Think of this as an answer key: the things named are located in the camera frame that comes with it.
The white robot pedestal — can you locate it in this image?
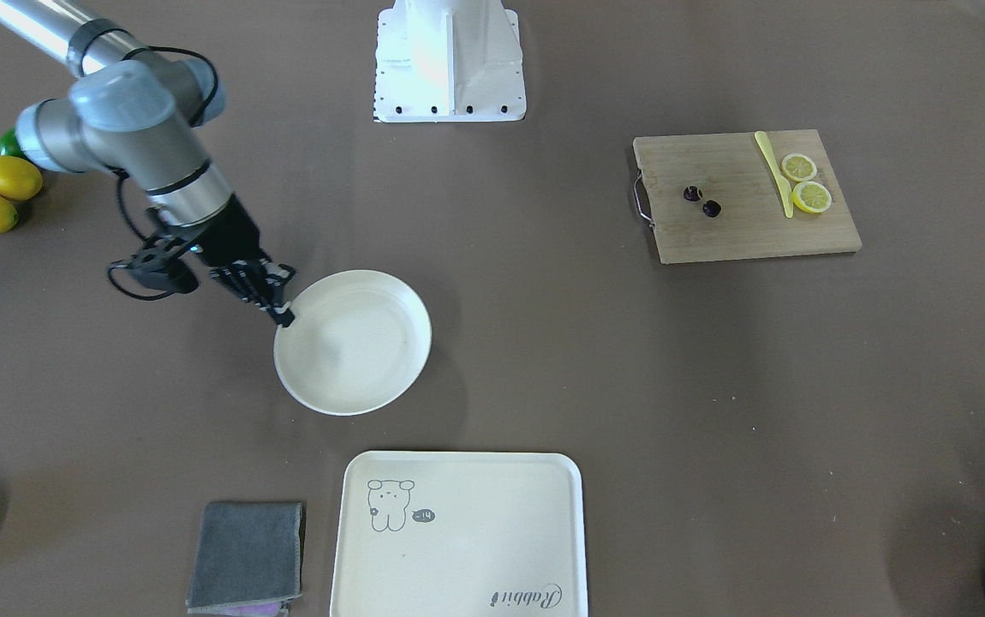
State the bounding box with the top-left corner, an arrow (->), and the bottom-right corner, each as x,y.
373,1 -> 527,123

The lemon slice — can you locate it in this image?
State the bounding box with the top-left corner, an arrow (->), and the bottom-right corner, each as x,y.
779,153 -> 819,183
791,181 -> 833,214

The yellow plastic knife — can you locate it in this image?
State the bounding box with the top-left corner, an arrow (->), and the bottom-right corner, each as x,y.
752,130 -> 794,219

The cream rectangular tray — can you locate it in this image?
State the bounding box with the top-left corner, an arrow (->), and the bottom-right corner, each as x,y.
331,452 -> 589,616

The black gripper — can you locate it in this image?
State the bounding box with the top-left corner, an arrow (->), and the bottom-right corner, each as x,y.
149,196 -> 296,328

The lemon slice upper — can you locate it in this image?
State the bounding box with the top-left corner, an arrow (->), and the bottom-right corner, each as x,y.
779,153 -> 819,183

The grey folded cloth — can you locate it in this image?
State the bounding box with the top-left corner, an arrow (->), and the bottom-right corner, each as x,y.
186,500 -> 303,616

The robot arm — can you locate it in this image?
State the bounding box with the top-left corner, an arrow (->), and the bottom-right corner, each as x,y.
0,1 -> 296,327

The cream round plate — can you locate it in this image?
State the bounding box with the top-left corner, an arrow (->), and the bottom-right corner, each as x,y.
273,270 -> 433,416

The yellow lemon near lime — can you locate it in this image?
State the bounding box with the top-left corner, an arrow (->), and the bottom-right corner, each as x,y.
0,155 -> 44,201

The lemon slice lower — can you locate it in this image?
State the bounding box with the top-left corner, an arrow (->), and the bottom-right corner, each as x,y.
791,181 -> 833,214

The green lime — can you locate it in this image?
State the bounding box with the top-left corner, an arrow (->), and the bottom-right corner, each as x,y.
0,128 -> 27,159

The wooden cutting board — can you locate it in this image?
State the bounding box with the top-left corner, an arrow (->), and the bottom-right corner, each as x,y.
632,129 -> 863,263

